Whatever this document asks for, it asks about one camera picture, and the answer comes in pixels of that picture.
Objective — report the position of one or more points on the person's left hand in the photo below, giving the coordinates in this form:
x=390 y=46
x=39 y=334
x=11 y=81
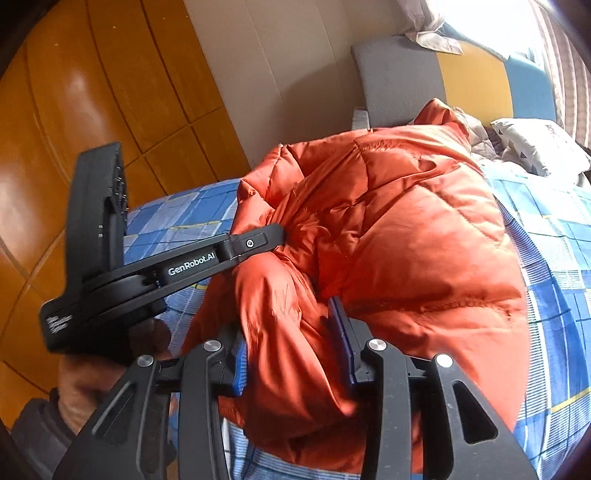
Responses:
x=83 y=380

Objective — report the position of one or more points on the orange puffer down jacket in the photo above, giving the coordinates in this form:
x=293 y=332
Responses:
x=401 y=225

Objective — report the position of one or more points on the dark left sleeve forearm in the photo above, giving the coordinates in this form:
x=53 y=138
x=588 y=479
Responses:
x=45 y=428

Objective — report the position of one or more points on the orange wooden wardrobe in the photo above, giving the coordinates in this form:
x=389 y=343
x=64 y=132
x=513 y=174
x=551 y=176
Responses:
x=105 y=106

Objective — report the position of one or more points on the white patterned pillow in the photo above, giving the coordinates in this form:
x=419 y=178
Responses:
x=542 y=148

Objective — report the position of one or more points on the grey quilted garment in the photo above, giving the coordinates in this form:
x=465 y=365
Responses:
x=479 y=140

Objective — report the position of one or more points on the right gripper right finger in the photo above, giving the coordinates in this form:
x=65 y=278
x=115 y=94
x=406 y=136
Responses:
x=462 y=435

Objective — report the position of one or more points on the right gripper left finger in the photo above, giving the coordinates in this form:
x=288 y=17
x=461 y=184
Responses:
x=162 y=412

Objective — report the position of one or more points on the grey yellow blue headboard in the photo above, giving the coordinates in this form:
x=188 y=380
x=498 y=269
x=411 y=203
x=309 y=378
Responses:
x=400 y=77

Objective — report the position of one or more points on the blue plaid bed sheet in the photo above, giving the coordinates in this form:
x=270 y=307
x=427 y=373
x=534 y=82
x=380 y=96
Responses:
x=549 y=224

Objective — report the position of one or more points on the pink striped curtain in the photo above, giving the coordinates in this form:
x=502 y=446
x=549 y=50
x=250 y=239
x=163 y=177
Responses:
x=505 y=29

